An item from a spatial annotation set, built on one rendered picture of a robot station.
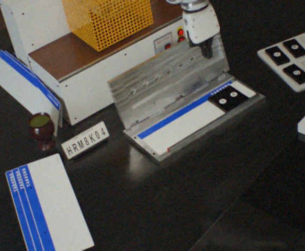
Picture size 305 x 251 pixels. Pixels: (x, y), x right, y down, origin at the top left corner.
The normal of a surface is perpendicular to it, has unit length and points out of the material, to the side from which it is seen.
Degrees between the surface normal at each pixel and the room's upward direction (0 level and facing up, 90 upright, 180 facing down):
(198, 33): 77
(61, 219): 0
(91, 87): 90
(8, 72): 63
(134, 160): 0
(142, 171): 0
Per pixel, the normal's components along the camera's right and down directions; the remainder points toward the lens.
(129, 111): 0.52, 0.26
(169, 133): -0.15, -0.75
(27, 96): -0.76, 0.10
